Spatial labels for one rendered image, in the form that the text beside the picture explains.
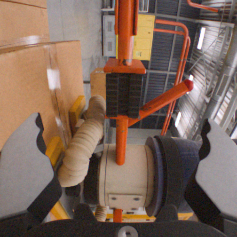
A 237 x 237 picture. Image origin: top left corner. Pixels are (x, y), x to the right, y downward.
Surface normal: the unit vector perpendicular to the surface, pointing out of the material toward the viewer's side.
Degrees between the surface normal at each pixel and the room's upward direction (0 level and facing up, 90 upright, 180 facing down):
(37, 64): 0
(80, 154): 58
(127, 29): 77
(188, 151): 95
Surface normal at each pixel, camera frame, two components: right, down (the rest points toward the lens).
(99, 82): -0.03, 0.47
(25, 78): 1.00, 0.04
